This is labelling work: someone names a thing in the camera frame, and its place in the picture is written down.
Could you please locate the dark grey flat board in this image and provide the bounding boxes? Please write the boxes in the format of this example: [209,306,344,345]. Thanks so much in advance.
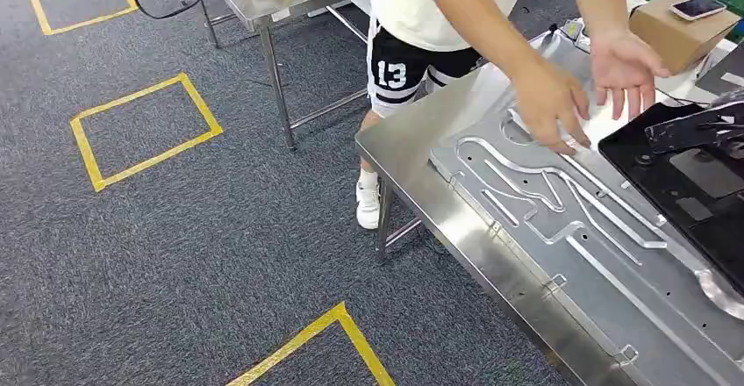
[695,41,744,97]

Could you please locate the smartphone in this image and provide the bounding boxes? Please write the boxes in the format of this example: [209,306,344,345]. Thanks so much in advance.
[669,0,728,23]

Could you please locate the black plastic panel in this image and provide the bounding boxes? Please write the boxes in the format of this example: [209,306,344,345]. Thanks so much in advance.
[597,102,744,298]

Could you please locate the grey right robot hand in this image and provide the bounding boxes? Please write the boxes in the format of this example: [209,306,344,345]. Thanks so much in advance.
[644,98,744,155]

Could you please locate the person's right hand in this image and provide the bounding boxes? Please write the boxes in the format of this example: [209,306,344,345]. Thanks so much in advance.
[510,61,592,157]

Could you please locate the person's left hand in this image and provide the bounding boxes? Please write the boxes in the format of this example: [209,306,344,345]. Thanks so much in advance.
[589,27,673,122]

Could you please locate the white cloth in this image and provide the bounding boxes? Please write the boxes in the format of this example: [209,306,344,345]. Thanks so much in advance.
[572,95,638,150]

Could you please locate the person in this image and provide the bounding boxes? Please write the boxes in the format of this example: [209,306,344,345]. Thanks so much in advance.
[354,0,673,232]

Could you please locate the steel bench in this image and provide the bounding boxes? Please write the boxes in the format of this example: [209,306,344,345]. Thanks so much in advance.
[354,27,744,386]

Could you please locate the metal jig tray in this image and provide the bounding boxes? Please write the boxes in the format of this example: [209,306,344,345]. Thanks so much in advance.
[429,96,744,386]

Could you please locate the cardboard box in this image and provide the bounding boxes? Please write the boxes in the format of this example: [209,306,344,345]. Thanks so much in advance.
[628,0,743,77]

